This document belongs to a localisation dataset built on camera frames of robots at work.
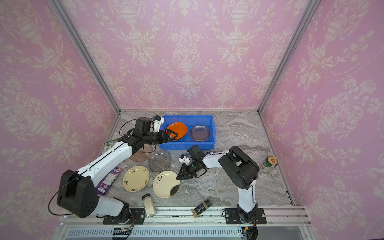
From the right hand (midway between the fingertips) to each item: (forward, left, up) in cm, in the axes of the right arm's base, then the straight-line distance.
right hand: (178, 178), depth 85 cm
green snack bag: (+25, +48, +1) cm, 54 cm away
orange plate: (+34, 0, +4) cm, 34 cm away
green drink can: (+3, -50, +8) cm, 51 cm away
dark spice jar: (-15, -12, +1) cm, 20 cm away
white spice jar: (-13, +14, +2) cm, 20 cm away
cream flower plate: (+1, +25, 0) cm, 25 cm away
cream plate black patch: (-2, +7, -1) cm, 8 cm away
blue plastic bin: (+27, -5, -4) cm, 28 cm away
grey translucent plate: (+13, +13, -2) cm, 18 cm away
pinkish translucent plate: (+32, -14, -1) cm, 35 cm away
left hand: (+16, +1, +19) cm, 25 cm away
